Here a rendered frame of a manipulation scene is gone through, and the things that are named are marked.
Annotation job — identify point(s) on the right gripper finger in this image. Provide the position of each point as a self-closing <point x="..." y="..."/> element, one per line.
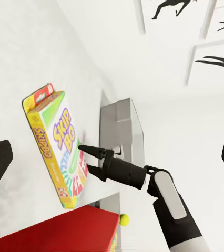
<point x="96" y="171"/>
<point x="97" y="152"/>

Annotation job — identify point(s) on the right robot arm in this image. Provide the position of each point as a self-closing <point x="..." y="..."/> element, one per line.
<point x="178" y="226"/>

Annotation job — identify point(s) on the tennis ball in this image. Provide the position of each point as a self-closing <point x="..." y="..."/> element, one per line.
<point x="124" y="219"/>

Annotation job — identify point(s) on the desk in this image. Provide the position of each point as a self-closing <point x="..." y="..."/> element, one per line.
<point x="39" y="46"/>

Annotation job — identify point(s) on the toy box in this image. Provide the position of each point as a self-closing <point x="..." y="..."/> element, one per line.
<point x="120" y="126"/>

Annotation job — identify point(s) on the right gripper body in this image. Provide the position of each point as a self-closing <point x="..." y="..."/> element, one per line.
<point x="116" y="169"/>

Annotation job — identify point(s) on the board game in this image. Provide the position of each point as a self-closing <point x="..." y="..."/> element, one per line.
<point x="54" y="128"/>

